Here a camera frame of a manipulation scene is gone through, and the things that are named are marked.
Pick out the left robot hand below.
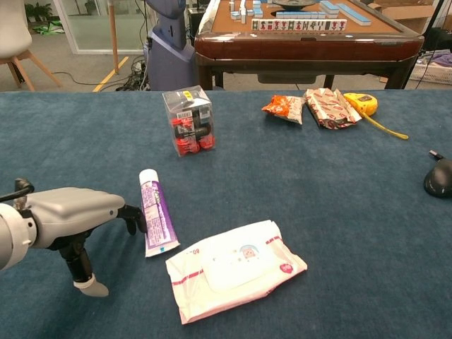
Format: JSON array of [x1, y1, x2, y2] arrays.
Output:
[[20, 186, 148, 298]]

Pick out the white and purple toothpaste tube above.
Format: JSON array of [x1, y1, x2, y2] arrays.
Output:
[[138, 168, 182, 258]]

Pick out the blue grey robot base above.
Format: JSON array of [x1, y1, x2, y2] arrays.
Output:
[[143, 0, 197, 92]]

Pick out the clear box red black contents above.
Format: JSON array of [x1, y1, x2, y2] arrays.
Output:
[[162, 85, 217, 158]]

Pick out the white pink wet wipes pack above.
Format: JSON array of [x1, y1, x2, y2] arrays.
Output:
[[165, 219, 308, 326]]

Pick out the wooden pole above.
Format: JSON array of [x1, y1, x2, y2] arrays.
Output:
[[107, 0, 120, 75]]

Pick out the white chair wooden legs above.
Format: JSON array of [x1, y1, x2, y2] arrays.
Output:
[[0, 0, 64, 92]]

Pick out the green potted plant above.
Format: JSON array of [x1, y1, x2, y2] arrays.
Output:
[[24, 2, 53, 22]]

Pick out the orange snack packet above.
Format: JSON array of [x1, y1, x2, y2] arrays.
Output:
[[261, 95, 307, 125]]

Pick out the red white snack packet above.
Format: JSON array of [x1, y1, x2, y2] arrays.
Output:
[[304, 88, 363, 131]]

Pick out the brown mahjong table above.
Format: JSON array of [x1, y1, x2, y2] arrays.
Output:
[[194, 0, 425, 91]]

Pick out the face-showing mahjong tile row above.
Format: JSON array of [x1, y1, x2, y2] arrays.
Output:
[[251, 18, 347, 32]]

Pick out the short blue mahjong tile row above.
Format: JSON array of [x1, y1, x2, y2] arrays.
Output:
[[275, 11, 328, 20]]

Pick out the yellow tape measure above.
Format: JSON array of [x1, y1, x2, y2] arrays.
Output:
[[343, 92, 410, 141]]

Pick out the stacked blue mahjong tile block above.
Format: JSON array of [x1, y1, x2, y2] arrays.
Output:
[[319, 0, 340, 15]]

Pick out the black computer mouse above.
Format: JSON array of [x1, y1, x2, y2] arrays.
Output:
[[423, 162, 452, 199]]

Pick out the white plastic basket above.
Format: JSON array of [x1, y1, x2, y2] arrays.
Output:
[[409, 58, 452, 85]]

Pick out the cardboard box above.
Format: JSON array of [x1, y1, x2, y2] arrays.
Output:
[[374, 0, 439, 35]]

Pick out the purple cloth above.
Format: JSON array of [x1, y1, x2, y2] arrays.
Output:
[[429, 52, 452, 68]]

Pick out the black tripod stand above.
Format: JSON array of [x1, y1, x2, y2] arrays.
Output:
[[400, 0, 446, 90]]

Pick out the tangled floor cables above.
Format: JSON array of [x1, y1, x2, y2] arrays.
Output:
[[116, 56, 151, 92]]

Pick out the long blue mahjong tile wall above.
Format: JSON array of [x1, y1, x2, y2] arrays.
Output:
[[338, 3, 372, 26]]

